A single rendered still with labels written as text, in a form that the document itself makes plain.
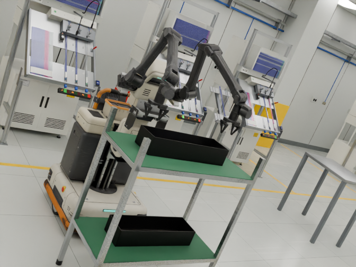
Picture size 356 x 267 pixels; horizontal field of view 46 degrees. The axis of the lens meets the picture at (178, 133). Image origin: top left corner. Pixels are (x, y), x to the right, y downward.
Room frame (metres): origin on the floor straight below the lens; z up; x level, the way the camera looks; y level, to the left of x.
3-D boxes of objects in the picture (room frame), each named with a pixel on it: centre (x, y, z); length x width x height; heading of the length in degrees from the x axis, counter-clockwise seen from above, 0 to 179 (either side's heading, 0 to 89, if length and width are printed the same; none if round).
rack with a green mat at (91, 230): (2.47, -0.08, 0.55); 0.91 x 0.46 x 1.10; 129
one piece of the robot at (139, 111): (2.85, 0.24, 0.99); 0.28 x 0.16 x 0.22; 128
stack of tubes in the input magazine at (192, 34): (5.27, 0.34, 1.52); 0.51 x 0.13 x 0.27; 129
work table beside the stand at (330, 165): (4.74, -1.84, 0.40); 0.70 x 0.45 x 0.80; 27
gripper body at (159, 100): (2.29, 0.16, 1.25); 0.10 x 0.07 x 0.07; 128
